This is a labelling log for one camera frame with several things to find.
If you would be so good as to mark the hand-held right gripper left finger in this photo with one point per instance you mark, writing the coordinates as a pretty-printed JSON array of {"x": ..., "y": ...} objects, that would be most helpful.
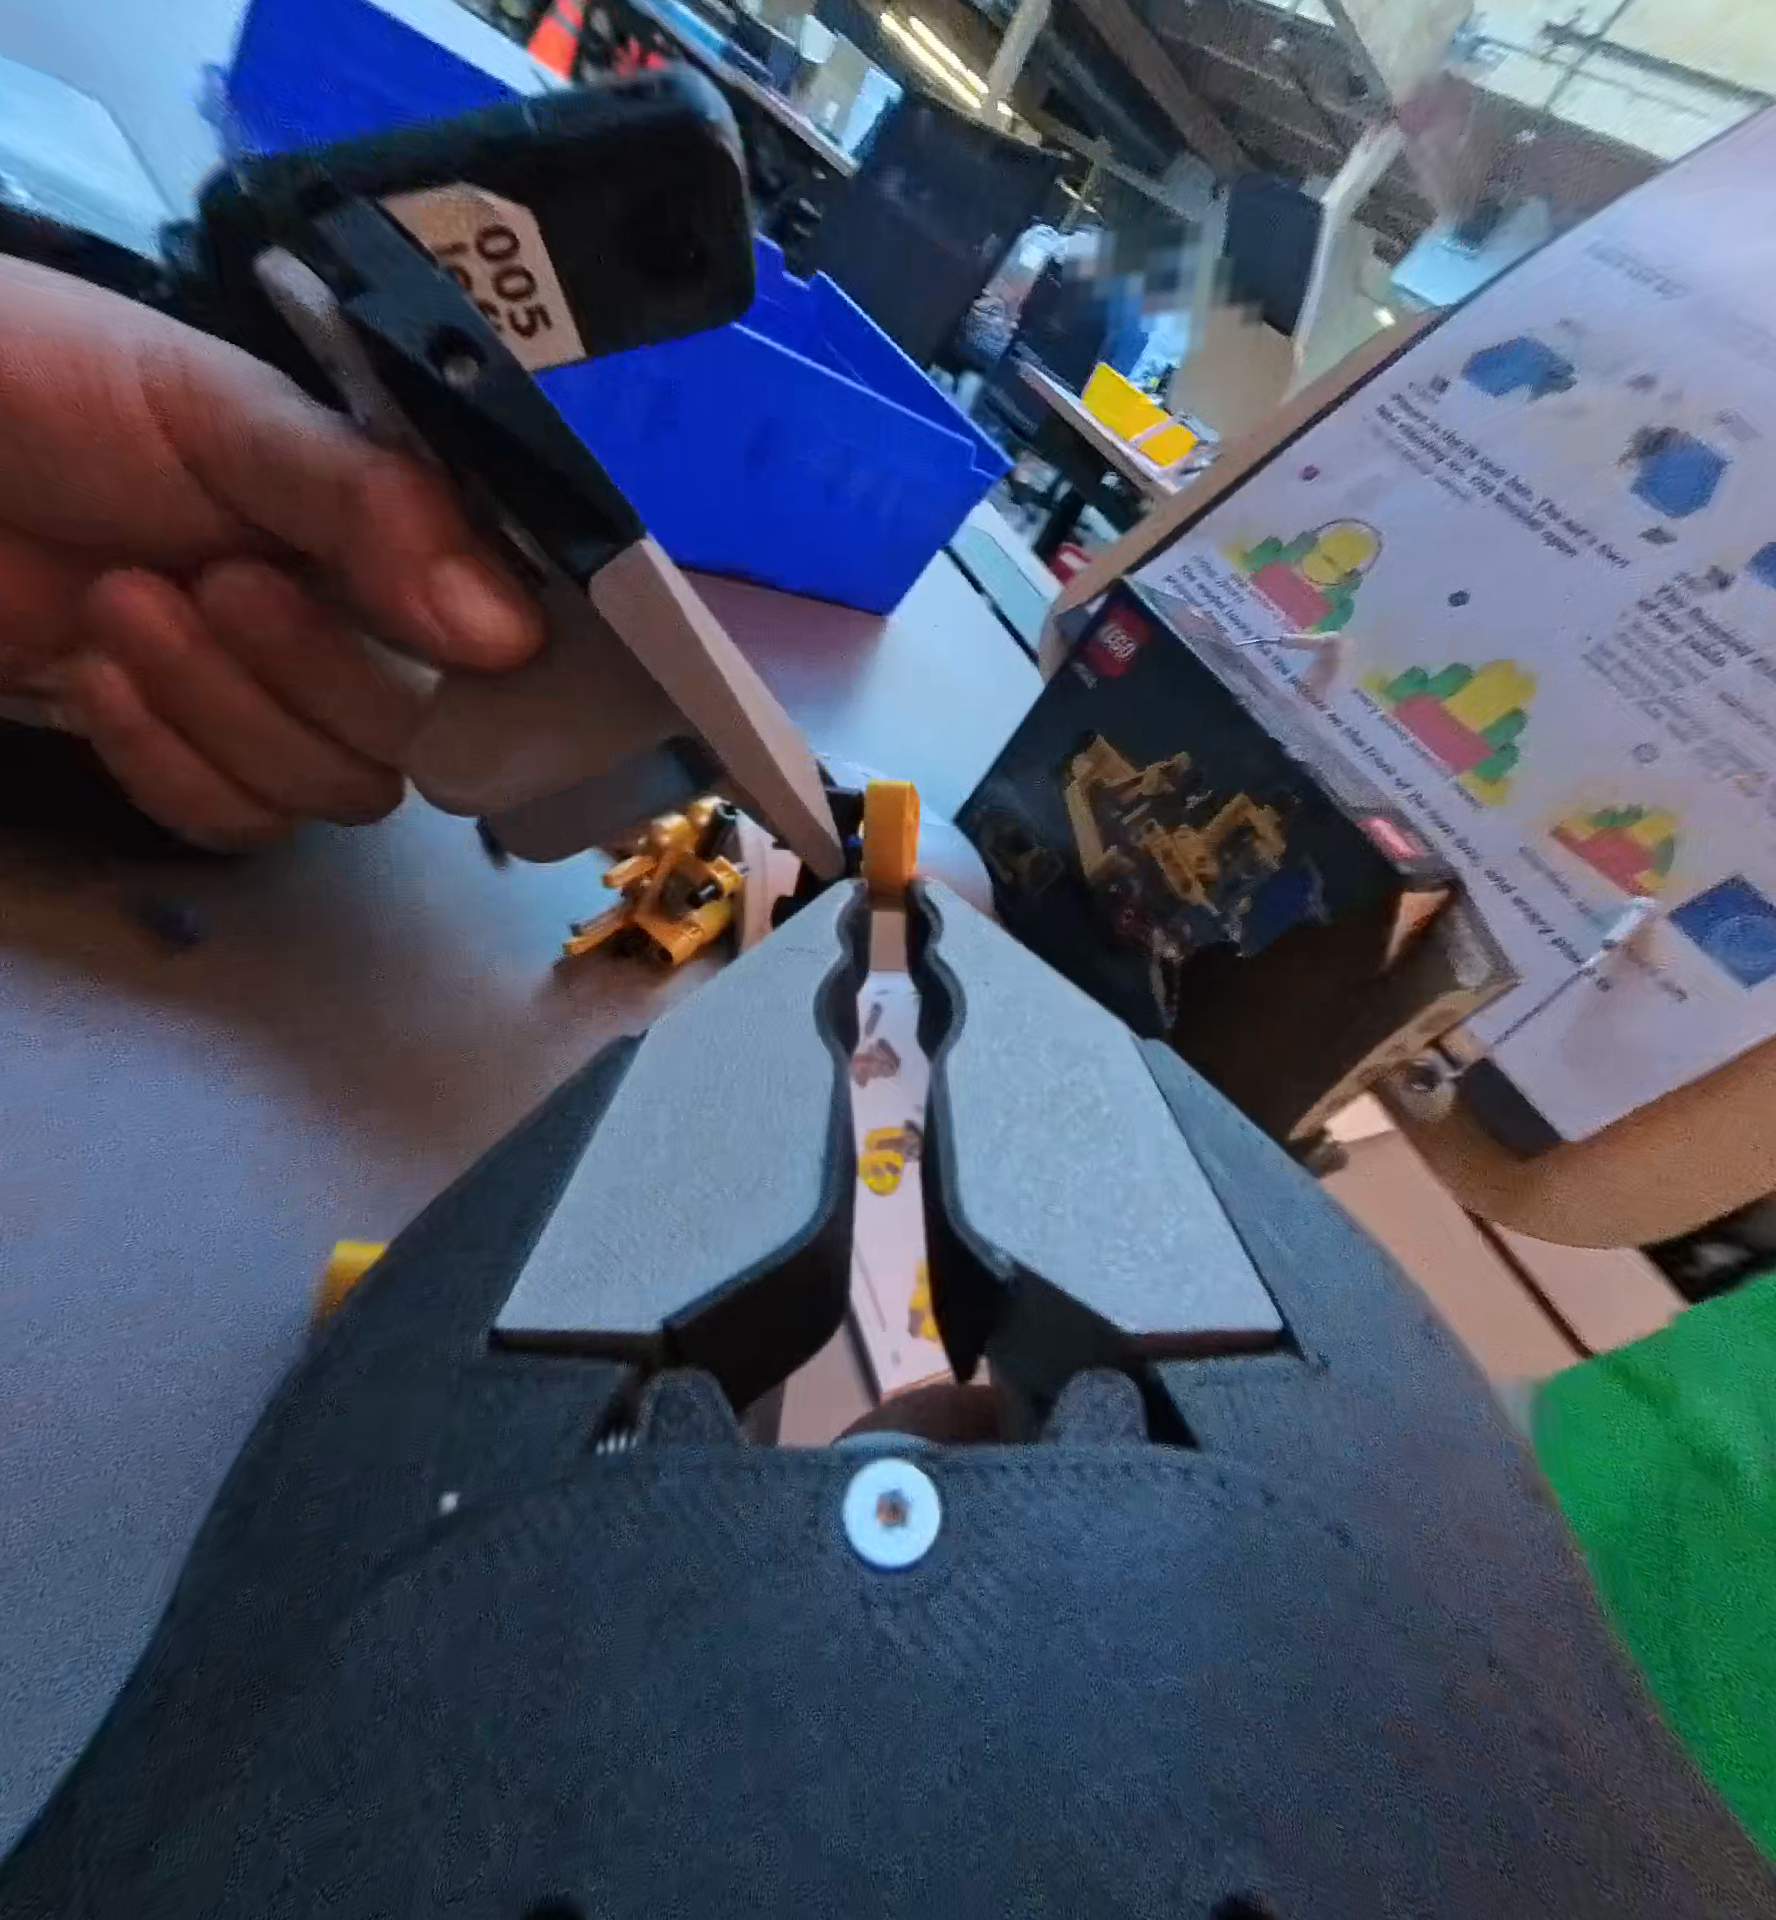
[{"x": 678, "y": 1169}]

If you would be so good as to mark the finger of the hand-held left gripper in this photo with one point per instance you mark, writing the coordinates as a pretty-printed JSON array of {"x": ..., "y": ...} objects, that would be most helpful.
[
  {"x": 708, "y": 690},
  {"x": 574, "y": 749}
]

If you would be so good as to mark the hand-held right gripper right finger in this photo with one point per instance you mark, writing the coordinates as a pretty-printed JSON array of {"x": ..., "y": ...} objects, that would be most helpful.
[{"x": 1097, "y": 1185}]

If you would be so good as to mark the yellow lego piece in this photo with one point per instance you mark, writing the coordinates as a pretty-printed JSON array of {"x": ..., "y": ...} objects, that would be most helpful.
[
  {"x": 891, "y": 840},
  {"x": 351, "y": 1267}
]

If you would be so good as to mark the yellow lego assembly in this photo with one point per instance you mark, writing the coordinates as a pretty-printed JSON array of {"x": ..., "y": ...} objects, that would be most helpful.
[{"x": 664, "y": 893}]

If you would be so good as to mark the lego instruction booklet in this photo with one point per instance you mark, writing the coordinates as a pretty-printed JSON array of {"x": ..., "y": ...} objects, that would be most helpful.
[{"x": 889, "y": 1169}]

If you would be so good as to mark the black lego box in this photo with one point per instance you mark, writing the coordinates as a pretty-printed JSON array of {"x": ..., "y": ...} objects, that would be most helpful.
[{"x": 1205, "y": 856}]

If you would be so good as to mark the person's left hand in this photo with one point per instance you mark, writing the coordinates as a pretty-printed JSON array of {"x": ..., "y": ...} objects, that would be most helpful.
[{"x": 154, "y": 524}]

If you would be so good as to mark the blue plastic bin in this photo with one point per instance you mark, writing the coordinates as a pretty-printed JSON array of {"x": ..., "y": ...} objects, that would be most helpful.
[{"x": 768, "y": 452}]

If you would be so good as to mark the black monitor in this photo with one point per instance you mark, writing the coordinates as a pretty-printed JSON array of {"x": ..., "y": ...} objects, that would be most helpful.
[{"x": 934, "y": 226}]

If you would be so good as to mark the yellow plastic bin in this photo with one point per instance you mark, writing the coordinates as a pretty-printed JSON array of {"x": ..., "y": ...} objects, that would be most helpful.
[{"x": 1128, "y": 406}]

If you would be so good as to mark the green plastic bin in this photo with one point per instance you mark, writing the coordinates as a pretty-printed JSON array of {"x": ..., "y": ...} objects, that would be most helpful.
[{"x": 1713, "y": 1502}]

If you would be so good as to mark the illustrated instruction board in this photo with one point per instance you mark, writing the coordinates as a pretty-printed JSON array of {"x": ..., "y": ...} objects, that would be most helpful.
[{"x": 1654, "y": 601}]

